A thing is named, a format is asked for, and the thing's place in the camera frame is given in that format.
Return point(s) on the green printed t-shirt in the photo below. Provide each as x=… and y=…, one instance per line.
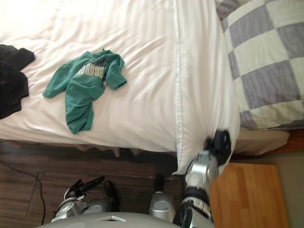
x=80, y=95

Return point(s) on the white quilt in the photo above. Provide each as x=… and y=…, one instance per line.
x=133, y=59

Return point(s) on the silver robot leg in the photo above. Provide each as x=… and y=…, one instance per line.
x=104, y=199
x=160, y=197

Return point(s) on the beige bed sheet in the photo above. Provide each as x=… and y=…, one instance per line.
x=259, y=140

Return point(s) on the silver left robot leg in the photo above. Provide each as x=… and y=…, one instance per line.
x=104, y=199

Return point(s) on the silver right robot leg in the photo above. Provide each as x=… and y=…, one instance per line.
x=160, y=197

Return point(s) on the black garment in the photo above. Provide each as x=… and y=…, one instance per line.
x=12, y=80

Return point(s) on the grey and cream checkered pillow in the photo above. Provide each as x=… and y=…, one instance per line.
x=263, y=59

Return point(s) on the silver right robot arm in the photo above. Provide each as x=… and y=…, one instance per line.
x=197, y=187

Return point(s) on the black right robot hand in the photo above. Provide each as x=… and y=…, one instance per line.
x=219, y=145

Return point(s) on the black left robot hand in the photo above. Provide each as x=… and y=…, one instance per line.
x=86, y=184

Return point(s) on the grey robot torso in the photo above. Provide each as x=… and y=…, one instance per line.
x=123, y=219

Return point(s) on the wooden nightstand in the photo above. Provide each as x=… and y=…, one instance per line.
x=247, y=196

